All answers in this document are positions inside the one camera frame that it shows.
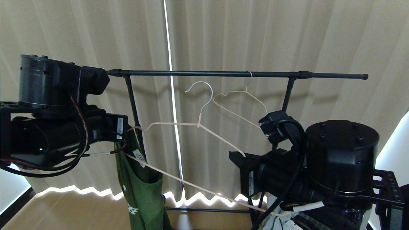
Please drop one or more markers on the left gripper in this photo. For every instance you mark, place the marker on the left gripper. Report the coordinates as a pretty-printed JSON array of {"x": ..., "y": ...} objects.
[{"x": 51, "y": 137}]

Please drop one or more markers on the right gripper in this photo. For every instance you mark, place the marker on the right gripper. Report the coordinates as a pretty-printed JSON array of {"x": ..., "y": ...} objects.
[{"x": 274, "y": 177}]

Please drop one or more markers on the pink clothes hanger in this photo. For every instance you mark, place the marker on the pink clothes hanger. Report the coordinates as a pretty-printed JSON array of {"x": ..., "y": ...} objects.
[
  {"x": 199, "y": 124},
  {"x": 246, "y": 91}
]

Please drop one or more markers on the green garment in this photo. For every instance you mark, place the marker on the green garment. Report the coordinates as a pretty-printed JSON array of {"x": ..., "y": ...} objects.
[{"x": 143, "y": 198}]

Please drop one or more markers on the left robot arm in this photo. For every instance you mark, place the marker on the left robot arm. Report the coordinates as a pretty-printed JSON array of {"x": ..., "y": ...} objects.
[{"x": 33, "y": 83}]

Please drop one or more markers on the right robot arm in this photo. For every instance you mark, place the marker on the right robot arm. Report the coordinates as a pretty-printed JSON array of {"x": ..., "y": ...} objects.
[{"x": 342, "y": 153}]

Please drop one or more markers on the black clothes rack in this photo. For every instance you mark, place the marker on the black clothes rack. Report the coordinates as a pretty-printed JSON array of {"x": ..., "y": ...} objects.
[{"x": 207, "y": 73}]

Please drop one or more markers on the pale grey garment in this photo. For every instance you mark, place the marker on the pale grey garment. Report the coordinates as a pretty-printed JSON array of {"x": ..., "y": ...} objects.
[{"x": 281, "y": 220}]

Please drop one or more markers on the beige curtain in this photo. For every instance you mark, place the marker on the beige curtain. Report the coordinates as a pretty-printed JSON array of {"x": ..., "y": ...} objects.
[{"x": 287, "y": 32}]

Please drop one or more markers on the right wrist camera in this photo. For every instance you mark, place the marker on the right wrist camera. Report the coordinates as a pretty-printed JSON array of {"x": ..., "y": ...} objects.
[{"x": 276, "y": 127}]

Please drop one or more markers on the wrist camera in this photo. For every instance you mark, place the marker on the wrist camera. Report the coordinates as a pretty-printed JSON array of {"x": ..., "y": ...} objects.
[
  {"x": 276, "y": 127},
  {"x": 92, "y": 80}
]

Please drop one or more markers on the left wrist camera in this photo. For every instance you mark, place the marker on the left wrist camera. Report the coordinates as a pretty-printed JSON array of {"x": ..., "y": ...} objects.
[{"x": 92, "y": 80}]

